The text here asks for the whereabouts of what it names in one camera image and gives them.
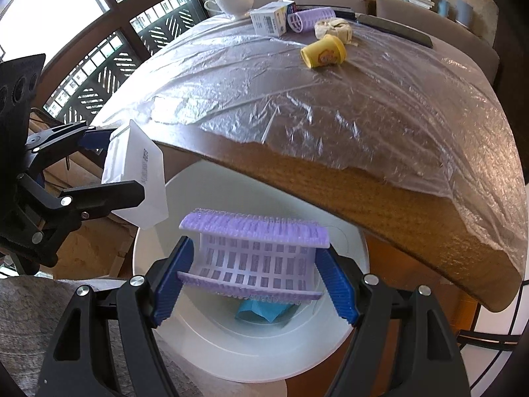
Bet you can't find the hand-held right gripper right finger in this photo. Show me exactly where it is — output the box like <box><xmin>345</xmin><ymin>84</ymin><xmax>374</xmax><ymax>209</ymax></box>
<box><xmin>315</xmin><ymin>248</ymin><xmax>472</xmax><ymax>397</ymax></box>

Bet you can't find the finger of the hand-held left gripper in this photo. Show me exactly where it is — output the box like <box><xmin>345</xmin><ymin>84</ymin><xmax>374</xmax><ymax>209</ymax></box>
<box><xmin>33</xmin><ymin>180</ymin><xmax>146</xmax><ymax>243</ymax></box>
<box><xmin>24</xmin><ymin>122</ymin><xmax>114</xmax><ymax>174</ymax></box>

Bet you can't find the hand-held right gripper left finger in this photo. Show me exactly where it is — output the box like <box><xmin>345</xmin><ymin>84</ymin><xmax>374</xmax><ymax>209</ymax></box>
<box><xmin>35</xmin><ymin>236</ymin><xmax>195</xmax><ymax>397</ymax></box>

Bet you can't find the purple mesh hair roller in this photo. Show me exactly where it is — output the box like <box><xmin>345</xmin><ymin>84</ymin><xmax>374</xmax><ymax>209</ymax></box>
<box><xmin>287</xmin><ymin>7</ymin><xmax>335</xmax><ymax>33</ymax></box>
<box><xmin>178</xmin><ymin>208</ymin><xmax>331</xmax><ymax>302</ymax></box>

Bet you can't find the white round trash bin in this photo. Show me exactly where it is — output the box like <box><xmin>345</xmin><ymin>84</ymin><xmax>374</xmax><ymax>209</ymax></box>
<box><xmin>132</xmin><ymin>159</ymin><xmax>370</xmax><ymax>383</ymax></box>

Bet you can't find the blue crumpled wrapper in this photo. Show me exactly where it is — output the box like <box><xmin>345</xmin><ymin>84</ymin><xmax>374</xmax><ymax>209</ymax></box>
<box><xmin>235</xmin><ymin>298</ymin><xmax>296</xmax><ymax>324</ymax></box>

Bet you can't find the grey rug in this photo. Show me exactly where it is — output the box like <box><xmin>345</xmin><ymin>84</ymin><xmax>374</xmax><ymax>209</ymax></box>
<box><xmin>0</xmin><ymin>275</ymin><xmax>195</xmax><ymax>397</ymax></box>

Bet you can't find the clear plastic table cover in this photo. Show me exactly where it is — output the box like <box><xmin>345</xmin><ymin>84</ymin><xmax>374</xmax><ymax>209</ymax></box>
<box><xmin>89</xmin><ymin>2</ymin><xmax>529</xmax><ymax>274</ymax></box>

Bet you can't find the white panel sliding door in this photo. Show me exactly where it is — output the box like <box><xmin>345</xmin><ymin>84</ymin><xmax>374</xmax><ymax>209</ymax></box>
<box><xmin>455</xmin><ymin>289</ymin><xmax>529</xmax><ymax>397</ymax></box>

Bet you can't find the white cup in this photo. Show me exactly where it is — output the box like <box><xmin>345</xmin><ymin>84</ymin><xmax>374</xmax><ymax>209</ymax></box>
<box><xmin>204</xmin><ymin>0</ymin><xmax>255</xmax><ymax>21</ymax></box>

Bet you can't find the white carton with red label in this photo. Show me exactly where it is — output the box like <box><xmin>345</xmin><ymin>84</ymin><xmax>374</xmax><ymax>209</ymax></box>
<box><xmin>250</xmin><ymin>1</ymin><xmax>299</xmax><ymax>37</ymax></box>

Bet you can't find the yellow lidded jar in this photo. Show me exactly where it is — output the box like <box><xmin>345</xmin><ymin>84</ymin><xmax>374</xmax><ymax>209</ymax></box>
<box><xmin>300</xmin><ymin>34</ymin><xmax>347</xmax><ymax>69</ymax></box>

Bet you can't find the beige crumpled cloth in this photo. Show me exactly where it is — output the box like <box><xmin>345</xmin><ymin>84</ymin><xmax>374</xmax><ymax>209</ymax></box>
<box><xmin>314</xmin><ymin>17</ymin><xmax>358</xmax><ymax>46</ymax></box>

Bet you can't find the large black tablet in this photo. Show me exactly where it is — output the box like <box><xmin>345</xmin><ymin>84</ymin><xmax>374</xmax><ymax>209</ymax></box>
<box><xmin>356</xmin><ymin>13</ymin><xmax>434</xmax><ymax>49</ymax></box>

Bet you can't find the grey cylinder speaker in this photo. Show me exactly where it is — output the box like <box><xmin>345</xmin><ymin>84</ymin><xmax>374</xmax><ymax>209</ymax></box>
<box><xmin>455</xmin><ymin>0</ymin><xmax>475</xmax><ymax>27</ymax></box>

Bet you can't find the window with dark frame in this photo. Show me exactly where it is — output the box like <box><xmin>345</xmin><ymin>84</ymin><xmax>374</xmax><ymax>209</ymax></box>
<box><xmin>0</xmin><ymin>0</ymin><xmax>207</xmax><ymax>125</ymax></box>

